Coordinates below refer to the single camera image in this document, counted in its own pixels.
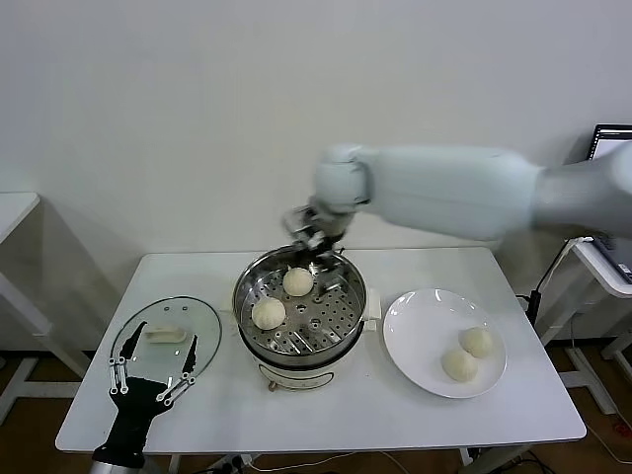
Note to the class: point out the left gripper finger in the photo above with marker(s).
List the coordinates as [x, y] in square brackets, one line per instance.
[191, 358]
[132, 343]

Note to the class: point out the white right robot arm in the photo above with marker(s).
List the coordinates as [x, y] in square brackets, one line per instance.
[444, 187]

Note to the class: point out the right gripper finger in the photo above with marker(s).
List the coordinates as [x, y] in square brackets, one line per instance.
[326, 261]
[305, 245]

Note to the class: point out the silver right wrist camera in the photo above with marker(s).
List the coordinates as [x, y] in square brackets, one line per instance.
[297, 220]

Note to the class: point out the empty white side table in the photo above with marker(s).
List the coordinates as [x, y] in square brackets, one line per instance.
[17, 205]

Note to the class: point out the grey open laptop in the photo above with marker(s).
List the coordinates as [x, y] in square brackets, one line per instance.
[614, 140]

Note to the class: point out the white laptop side table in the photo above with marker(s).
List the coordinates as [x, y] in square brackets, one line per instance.
[587, 261]

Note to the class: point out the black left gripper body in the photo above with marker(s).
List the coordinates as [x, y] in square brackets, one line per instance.
[138, 402]

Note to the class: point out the round white plate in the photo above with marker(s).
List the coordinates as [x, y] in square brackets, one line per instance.
[405, 316]

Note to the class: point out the round glass pot lid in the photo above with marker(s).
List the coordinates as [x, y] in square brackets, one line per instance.
[163, 311]

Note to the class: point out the white power strip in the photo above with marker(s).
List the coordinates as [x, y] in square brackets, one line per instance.
[232, 462]

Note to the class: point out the white steamed baozi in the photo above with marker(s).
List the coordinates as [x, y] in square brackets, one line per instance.
[268, 313]
[297, 282]
[477, 342]
[459, 365]

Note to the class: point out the perforated steel steamer basket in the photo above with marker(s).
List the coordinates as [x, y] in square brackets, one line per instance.
[257, 276]

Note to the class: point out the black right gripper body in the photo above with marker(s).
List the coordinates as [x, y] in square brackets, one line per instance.
[336, 227]

